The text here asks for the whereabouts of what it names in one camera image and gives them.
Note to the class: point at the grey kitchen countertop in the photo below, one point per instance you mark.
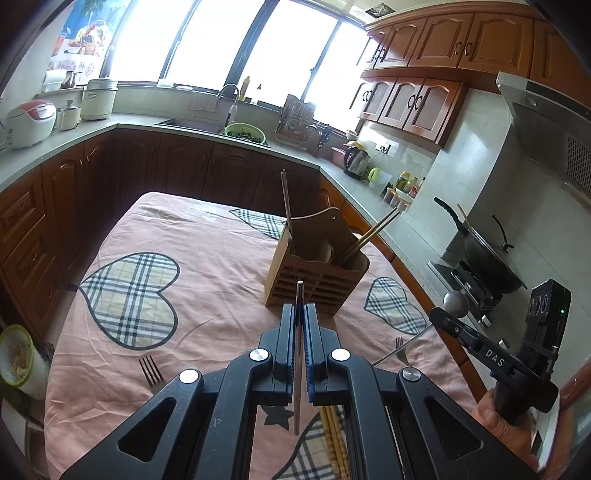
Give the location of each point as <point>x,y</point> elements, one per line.
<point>92,131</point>

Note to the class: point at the metal chopstick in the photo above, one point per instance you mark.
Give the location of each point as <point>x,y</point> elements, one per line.
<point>286,198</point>
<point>299,295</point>

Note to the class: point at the kitchen sink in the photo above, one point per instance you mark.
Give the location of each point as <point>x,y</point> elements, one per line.
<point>189,124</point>

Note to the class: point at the tropical fruit wall poster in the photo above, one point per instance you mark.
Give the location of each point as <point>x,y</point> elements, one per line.
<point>85,34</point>

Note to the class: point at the small white pot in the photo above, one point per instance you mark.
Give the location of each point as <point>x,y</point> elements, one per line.
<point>69,117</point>

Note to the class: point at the large kitchen window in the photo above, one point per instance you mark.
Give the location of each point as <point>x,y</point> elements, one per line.
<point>207,41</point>

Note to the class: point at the yellow bottle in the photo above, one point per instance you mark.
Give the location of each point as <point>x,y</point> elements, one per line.
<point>245,87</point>

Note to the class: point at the green colander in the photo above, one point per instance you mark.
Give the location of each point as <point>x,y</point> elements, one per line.
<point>244,134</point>

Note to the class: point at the black wok with lid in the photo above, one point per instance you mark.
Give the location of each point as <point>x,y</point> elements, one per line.
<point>489,263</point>

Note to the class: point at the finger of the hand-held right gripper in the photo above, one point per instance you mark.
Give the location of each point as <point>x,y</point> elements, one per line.
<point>455,330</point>

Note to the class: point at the row of spice jars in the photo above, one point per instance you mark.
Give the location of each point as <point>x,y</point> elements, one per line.
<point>406,184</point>

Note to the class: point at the dish rack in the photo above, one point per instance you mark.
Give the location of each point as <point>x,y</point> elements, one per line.
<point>298,122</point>

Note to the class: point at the gas stove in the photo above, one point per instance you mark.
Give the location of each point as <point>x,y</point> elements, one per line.
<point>471,290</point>

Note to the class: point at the white container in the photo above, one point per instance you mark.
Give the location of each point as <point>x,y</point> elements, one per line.
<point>385,184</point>

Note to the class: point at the wooden base cabinets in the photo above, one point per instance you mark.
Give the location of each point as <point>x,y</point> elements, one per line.
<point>175,161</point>

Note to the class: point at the small wall outlet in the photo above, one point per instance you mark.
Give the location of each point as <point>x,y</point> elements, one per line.
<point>384,147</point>

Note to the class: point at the wooden wall cabinet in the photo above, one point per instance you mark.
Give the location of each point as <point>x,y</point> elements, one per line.
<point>415,108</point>
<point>461,41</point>

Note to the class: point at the large white electric cooker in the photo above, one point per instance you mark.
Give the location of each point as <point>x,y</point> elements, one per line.
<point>99,101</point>

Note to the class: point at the paper towel roll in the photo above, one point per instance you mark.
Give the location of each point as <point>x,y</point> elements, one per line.
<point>54,78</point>

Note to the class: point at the metal sink faucet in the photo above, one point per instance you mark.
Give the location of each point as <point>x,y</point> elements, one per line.
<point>233,108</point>

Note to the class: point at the wooden utensil holder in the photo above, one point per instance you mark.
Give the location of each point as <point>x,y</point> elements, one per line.
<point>314,281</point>

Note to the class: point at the ceiling vent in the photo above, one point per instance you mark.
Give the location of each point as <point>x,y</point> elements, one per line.
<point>378,10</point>

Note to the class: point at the person's right hand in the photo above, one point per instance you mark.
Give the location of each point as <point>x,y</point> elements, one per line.
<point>496,424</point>

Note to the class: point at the green rimmed waste bin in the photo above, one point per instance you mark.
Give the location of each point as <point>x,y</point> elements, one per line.
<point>18,360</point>

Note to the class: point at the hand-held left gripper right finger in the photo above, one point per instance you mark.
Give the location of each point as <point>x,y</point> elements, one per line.
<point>308,369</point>

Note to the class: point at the metal spoon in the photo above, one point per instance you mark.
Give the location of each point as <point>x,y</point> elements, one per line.
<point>456,303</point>

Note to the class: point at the pink and white rice cooker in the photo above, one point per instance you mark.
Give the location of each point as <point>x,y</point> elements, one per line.
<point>30,122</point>

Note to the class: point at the steel electric kettle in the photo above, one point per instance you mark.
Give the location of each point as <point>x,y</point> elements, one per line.
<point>356,161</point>

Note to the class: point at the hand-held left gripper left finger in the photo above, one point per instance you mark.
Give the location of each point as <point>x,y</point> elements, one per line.
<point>291,369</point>

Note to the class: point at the green cup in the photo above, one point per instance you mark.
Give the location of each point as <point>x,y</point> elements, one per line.
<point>374,175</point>

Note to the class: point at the pink heart print tablecloth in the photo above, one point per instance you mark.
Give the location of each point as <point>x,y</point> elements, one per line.
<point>207,300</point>

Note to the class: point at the steel range hood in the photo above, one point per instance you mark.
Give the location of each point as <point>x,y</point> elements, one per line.
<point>549,124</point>

